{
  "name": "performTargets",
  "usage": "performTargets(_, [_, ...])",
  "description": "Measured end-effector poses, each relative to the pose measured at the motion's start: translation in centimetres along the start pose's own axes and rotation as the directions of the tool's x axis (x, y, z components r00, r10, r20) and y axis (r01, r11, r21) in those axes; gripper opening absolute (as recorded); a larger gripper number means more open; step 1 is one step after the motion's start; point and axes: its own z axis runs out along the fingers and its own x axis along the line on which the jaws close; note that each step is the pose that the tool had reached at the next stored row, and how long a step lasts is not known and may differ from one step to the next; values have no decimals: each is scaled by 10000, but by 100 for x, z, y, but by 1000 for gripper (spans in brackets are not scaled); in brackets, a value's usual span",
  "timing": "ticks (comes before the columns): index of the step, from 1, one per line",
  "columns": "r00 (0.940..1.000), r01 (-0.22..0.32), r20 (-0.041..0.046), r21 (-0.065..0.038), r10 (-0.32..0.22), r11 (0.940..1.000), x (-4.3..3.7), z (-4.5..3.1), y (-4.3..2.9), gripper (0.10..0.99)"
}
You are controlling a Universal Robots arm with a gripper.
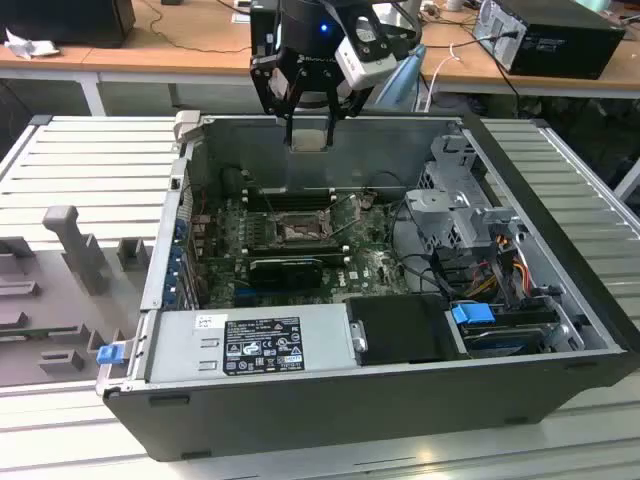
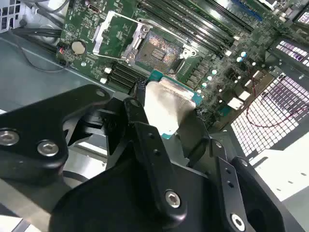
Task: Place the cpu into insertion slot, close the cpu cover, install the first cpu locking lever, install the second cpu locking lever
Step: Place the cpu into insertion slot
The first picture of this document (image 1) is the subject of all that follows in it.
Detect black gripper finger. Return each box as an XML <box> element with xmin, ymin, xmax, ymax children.
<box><xmin>249</xmin><ymin>51</ymin><xmax>306</xmax><ymax>149</ymax></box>
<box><xmin>321</xmin><ymin>67</ymin><xmax>376</xmax><ymax>150</ymax></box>

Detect silver square CPU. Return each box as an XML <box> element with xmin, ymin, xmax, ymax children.
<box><xmin>292</xmin><ymin>130</ymin><xmax>327</xmax><ymax>152</ymax></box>

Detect CPU socket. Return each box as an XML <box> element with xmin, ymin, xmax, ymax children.
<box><xmin>272</xmin><ymin>212</ymin><xmax>335</xmax><ymax>247</ymax></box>

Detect grey plastic case latch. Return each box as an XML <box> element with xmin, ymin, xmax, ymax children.
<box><xmin>172</xmin><ymin>110</ymin><xmax>202</xmax><ymax>147</ymax></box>

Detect wooden desk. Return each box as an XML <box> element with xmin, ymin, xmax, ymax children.
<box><xmin>0</xmin><ymin>0</ymin><xmax>281</xmax><ymax>119</ymax></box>
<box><xmin>414</xmin><ymin>0</ymin><xmax>640</xmax><ymax>101</ymax></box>

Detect silver metal drive cage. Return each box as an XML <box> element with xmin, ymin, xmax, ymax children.
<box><xmin>402</xmin><ymin>130</ymin><xmax>534</xmax><ymax>261</ymax></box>

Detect green motherboard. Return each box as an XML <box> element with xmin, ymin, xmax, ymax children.
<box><xmin>192</xmin><ymin>192</ymin><xmax>417</xmax><ymax>309</ymax></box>

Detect small black graphics card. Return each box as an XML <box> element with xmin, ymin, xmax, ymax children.
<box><xmin>248</xmin><ymin>257</ymin><xmax>324</xmax><ymax>290</ymax></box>

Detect large black box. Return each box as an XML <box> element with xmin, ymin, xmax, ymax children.
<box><xmin>0</xmin><ymin>0</ymin><xmax>137</xmax><ymax>49</ymax></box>

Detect black desktop computer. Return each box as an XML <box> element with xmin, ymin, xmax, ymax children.
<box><xmin>473</xmin><ymin>0</ymin><xmax>627</xmax><ymax>81</ymax></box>

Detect black plastic shroud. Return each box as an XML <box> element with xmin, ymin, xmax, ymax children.
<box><xmin>344</xmin><ymin>294</ymin><xmax>471</xmax><ymax>366</ymax></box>

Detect crumpled white paper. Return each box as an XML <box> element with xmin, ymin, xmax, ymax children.
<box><xmin>3</xmin><ymin>27</ymin><xmax>62</xmax><ymax>61</ymax></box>

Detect hard disk in blue carrier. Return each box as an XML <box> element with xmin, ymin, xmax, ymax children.
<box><xmin>449</xmin><ymin>299</ymin><xmax>559</xmax><ymax>360</ymax></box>

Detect grey power supply unit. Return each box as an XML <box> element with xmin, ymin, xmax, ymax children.
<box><xmin>144</xmin><ymin>303</ymin><xmax>352</xmax><ymax>386</ymax></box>

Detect grey parts rack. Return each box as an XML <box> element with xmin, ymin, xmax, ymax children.
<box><xmin>0</xmin><ymin>204</ymin><xmax>157</xmax><ymax>389</ymax></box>

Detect black open PC case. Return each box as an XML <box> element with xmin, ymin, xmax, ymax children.
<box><xmin>94</xmin><ymin>110</ymin><xmax>640</xmax><ymax>464</ymax></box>

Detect green RAM stick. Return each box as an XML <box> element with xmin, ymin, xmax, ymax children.
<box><xmin>0</xmin><ymin>325</ymin><xmax>85</xmax><ymax>345</ymax></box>

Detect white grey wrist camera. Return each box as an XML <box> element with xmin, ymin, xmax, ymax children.
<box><xmin>333</xmin><ymin>13</ymin><xmax>399</xmax><ymax>92</ymax></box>

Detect black-faced wrist camera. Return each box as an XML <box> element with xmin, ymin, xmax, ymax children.
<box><xmin>248</xmin><ymin>7</ymin><xmax>281</xmax><ymax>59</ymax></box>

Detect white cable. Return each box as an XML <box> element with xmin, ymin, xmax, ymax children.
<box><xmin>417</xmin><ymin>42</ymin><xmax>462</xmax><ymax>114</ymax></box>

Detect thick black cable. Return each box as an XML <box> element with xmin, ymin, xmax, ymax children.
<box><xmin>390</xmin><ymin>199</ymin><xmax>426</xmax><ymax>291</ymax></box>
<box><xmin>403</xmin><ymin>252</ymin><xmax>454</xmax><ymax>301</ymax></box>

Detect silver power supply handle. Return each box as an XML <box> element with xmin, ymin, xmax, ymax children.
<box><xmin>349</xmin><ymin>322</ymin><xmax>369</xmax><ymax>354</ymax></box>

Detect yellow red power wires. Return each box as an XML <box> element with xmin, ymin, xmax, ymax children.
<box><xmin>462</xmin><ymin>259</ymin><xmax>534</xmax><ymax>301</ymax></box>

